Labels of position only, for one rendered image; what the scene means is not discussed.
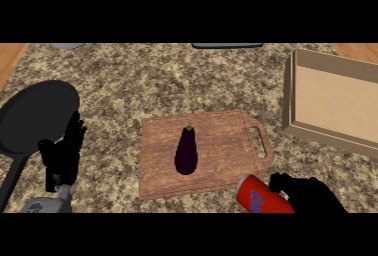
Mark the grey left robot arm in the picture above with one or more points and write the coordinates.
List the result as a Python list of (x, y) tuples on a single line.
[(50, 203)]

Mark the dark flat appliance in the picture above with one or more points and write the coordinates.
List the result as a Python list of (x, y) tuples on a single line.
[(228, 45)]

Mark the black frying pan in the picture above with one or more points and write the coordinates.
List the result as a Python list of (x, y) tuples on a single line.
[(35, 123)]

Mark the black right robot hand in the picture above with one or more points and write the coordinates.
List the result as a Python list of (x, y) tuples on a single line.
[(311, 196)]

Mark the cardboard box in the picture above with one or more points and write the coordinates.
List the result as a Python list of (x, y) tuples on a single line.
[(335, 100)]

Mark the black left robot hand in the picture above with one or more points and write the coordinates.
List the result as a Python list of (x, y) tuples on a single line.
[(63, 156)]

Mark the grey rounded object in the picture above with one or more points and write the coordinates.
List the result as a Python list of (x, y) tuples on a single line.
[(67, 45)]

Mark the red can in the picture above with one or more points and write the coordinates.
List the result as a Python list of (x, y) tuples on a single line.
[(261, 196)]

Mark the dark purple eggplant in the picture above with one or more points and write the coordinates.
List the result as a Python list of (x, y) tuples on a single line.
[(187, 153)]

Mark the brown wooden cutting board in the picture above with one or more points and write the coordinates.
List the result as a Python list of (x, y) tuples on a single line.
[(205, 153)]

